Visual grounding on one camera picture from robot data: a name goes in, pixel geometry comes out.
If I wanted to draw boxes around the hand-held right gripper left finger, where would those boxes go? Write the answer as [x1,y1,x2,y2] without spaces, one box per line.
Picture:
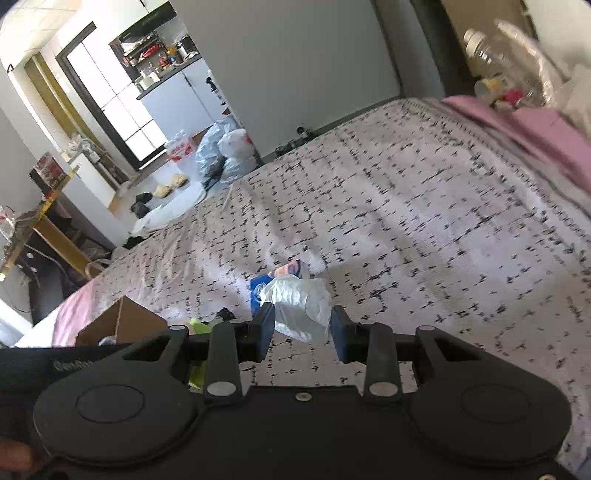
[122,302,278,402]

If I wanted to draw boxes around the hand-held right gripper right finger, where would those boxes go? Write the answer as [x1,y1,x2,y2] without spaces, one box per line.
[329,304,486,398]

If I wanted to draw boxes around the white soft bag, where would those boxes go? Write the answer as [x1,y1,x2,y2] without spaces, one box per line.
[258,274,332,345]

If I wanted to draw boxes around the blue tissue packet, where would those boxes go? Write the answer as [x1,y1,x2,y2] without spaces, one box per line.
[249,260,306,317]

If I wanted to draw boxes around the orange green melon plush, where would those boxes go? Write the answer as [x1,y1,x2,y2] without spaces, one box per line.
[187,318,213,389]

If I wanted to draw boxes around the brown cardboard box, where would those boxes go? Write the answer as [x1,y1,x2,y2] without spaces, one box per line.
[75,295,170,347]

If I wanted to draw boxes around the person's left hand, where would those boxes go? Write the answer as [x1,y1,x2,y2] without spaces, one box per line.
[0,437,45,473]

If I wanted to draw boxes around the white black printed bedsheet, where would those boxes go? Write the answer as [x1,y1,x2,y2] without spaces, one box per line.
[51,96,591,480]

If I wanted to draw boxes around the white tote bag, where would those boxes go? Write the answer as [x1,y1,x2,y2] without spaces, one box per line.
[85,257,114,280]

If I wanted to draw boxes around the yellow legged table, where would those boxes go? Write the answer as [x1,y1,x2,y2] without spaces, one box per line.
[0,184,94,283]

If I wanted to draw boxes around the white floor cloth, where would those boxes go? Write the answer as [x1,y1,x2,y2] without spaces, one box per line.
[131,182,206,234]

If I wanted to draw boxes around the clear water bottle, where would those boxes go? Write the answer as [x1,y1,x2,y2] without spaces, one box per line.
[0,207,20,241]

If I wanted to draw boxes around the white plastic bag red print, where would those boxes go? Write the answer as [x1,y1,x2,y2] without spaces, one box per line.
[216,128,260,186]

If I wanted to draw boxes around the grey plastic bag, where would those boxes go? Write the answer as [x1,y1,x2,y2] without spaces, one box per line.
[193,117,241,179]

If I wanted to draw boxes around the pack of water bottles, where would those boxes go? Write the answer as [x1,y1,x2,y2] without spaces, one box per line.
[165,131,197,162]

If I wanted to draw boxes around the red black snack box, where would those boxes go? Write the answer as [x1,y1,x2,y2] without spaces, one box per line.
[28,152,78,202]

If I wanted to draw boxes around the white kitchen cabinet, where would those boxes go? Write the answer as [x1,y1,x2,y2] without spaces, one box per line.
[138,55,232,135]

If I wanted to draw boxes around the black framed glass door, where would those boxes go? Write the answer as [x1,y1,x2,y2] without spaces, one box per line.
[55,32,167,172]

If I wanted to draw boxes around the kitchen counter clutter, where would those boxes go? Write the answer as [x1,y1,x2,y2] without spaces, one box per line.
[110,31,204,80]

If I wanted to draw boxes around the black rolled mat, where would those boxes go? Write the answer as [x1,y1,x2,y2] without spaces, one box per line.
[410,0,472,100]

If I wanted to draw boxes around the clear plastic bottle white cap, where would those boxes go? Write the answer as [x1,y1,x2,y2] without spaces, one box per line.
[461,27,514,75]

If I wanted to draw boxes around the brown folded board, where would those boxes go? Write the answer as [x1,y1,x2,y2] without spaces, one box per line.
[440,0,537,56]

